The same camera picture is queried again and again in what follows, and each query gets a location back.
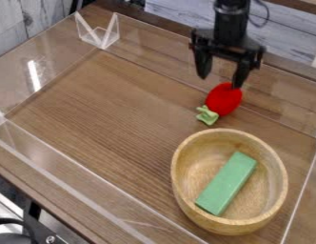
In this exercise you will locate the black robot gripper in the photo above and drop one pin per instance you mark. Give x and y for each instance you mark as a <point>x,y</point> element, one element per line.
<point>207,47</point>

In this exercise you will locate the clear acrylic tray walls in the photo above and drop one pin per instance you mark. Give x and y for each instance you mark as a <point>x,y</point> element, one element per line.
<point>96,118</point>

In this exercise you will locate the clear acrylic corner bracket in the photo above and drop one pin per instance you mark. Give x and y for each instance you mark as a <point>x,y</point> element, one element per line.
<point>100,37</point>

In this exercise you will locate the black metal table frame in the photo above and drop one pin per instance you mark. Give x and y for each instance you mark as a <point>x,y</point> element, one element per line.
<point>21,225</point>

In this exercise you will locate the green rectangular block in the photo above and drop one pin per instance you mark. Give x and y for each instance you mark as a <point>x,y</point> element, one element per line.
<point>227,184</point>

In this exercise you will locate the light wooden bowl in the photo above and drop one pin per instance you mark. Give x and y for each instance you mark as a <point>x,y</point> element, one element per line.
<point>199,158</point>

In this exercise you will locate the red plush strawberry toy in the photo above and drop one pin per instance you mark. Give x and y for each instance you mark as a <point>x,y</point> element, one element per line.
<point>221,102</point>

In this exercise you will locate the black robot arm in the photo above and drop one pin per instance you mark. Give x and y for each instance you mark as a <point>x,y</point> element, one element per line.
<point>228,42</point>

